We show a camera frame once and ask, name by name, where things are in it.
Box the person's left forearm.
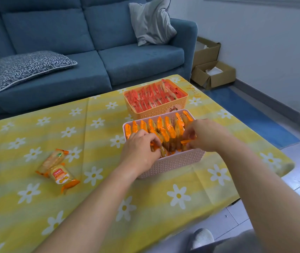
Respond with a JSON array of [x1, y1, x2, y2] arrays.
[[34, 163, 140, 253]]

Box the person's right forearm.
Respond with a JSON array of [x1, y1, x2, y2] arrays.
[[218, 139, 300, 253]]

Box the white packing paper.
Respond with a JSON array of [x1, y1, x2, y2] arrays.
[[205, 66, 224, 76]]

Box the orange label snack packet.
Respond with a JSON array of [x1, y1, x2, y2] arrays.
[[49, 162, 81, 195]]

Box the pile of orange cracker packets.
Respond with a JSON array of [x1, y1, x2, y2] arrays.
[[124, 110, 197, 158]]

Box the grey trousers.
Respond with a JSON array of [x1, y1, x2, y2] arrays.
[[189, 229, 261, 253]]

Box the white shoe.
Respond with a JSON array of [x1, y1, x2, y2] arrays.
[[191, 228, 215, 251]]

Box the grey window frame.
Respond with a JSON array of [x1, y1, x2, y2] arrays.
[[203, 0, 300, 9]]

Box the pink plastic basket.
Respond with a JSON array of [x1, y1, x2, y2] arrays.
[[122, 109, 206, 180]]

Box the person's right hand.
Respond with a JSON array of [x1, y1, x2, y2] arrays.
[[183, 119, 232, 153]]

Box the low open cardboard box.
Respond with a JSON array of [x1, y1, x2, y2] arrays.
[[191, 60, 236, 90]]

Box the long clear snack packet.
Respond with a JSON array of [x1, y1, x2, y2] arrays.
[[35, 149, 69, 178]]

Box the black white patterned cushion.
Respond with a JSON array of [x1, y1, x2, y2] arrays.
[[0, 51, 78, 92]]

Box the blue rug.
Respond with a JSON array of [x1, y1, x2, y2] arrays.
[[205, 86, 300, 150]]

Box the group of red snack packets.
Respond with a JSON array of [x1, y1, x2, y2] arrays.
[[125, 79, 187, 113]]

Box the grey cushion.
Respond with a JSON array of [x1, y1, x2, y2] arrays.
[[128, 0, 177, 47]]

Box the yellow floral tablecloth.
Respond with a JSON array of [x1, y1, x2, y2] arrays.
[[0, 74, 295, 253]]

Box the orange plastic basket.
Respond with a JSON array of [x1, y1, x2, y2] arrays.
[[123, 79, 189, 120]]

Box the person's left hand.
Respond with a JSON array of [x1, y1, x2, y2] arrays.
[[119, 129, 164, 177]]

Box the blue fabric sofa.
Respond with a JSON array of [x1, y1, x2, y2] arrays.
[[0, 0, 198, 119]]

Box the tall cardboard box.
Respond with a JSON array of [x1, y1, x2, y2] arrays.
[[192, 37, 222, 69]]

